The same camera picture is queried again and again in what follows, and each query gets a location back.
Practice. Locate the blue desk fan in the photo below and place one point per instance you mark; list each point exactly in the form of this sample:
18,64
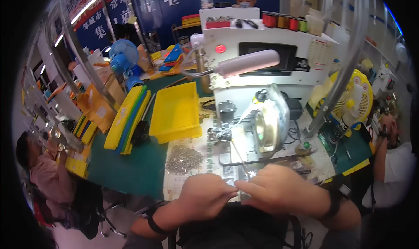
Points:
125,60

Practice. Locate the yellow desk fan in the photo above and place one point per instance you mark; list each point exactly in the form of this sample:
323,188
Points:
352,103

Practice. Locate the metal thermos bottle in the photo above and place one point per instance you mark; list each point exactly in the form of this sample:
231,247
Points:
204,73

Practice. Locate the stack of coloured sheets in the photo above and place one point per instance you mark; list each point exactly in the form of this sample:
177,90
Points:
172,59

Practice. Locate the pile of small metal parts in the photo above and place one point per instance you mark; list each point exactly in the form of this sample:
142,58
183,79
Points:
184,159

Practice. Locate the white winding machine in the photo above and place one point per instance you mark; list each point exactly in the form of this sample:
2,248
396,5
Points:
258,75

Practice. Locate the black wrist band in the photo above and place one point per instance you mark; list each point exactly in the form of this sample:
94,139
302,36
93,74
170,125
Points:
335,200
154,223

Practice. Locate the person's left fingers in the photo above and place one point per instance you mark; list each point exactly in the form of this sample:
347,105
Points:
226,191

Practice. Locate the person's right hand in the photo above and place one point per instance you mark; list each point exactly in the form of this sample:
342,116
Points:
278,186

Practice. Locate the white desk lamp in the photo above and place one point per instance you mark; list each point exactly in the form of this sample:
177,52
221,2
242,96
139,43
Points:
242,65

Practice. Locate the black chair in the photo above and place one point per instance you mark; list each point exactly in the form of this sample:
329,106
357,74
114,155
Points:
88,206

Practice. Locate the green push button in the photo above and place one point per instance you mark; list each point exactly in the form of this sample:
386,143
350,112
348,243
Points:
306,145

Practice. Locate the person's left hand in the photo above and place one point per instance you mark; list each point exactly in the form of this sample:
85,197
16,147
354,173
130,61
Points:
201,196

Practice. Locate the stack of small yellow folders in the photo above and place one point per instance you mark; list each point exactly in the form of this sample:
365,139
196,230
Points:
84,129

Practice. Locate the yellow plastic bin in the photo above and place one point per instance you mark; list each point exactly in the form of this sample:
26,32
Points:
175,113

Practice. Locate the thin metal rod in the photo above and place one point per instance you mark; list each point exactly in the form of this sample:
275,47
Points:
240,157

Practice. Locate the small metal part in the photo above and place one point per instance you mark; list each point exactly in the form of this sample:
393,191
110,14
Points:
238,187

